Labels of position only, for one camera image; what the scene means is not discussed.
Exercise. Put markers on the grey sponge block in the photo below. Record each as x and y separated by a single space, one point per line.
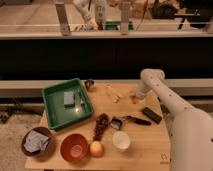
69 98

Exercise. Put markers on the dark red grape bunch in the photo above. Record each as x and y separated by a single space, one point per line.
102 123

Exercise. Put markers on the small orange pepper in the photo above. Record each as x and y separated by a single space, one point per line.
134 99

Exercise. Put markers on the small black metal clip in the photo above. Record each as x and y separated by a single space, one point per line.
116 123

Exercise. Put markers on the white paper cup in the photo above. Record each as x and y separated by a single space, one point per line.
121 140

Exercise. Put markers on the pale yellow plastic piece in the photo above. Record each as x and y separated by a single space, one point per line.
114 94

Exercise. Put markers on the green plastic tray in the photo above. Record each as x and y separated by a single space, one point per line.
60 116

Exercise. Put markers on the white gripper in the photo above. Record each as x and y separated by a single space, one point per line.
141 90

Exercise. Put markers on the wooden board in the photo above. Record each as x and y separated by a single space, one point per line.
150 145

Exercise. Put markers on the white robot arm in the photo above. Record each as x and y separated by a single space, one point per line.
192 128

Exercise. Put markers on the black handled tool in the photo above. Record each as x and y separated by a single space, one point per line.
138 121

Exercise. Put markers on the small dark round object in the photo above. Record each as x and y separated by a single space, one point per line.
89 84

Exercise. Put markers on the black rectangular box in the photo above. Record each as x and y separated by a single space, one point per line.
152 115

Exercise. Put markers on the dark brown bowl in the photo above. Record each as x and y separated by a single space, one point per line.
49 149

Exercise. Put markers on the yellow orange fruit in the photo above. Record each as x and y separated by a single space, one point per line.
96 149

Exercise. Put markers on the crumpled grey cloth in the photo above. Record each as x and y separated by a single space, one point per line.
36 141

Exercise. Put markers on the orange bowl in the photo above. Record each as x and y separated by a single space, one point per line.
74 148

